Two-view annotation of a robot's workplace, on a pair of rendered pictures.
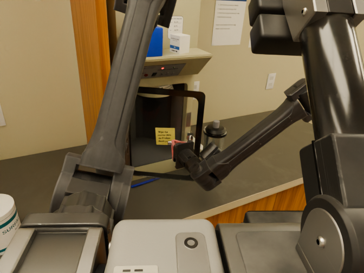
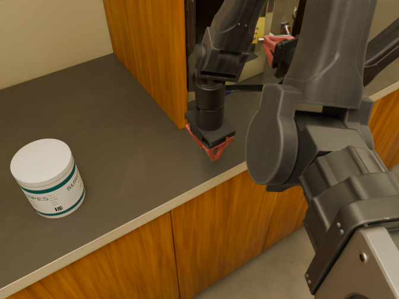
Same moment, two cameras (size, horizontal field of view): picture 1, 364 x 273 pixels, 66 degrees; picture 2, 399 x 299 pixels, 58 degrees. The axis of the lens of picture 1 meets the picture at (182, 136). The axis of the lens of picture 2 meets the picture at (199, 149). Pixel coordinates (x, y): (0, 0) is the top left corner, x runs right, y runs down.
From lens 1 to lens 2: 0.27 m
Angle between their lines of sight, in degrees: 20
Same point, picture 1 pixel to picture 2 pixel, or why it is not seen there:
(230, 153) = (380, 48)
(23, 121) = (20, 27)
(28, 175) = (52, 107)
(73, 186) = (320, 140)
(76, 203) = (355, 169)
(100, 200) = (374, 157)
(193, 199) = not seen: hidden behind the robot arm
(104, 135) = (342, 50)
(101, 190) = (354, 140)
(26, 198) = (65, 138)
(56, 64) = not seen: outside the picture
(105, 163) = (342, 96)
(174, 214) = not seen: hidden behind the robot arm
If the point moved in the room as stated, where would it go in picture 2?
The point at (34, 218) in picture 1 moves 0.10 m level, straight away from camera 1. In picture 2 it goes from (369, 209) to (255, 121)
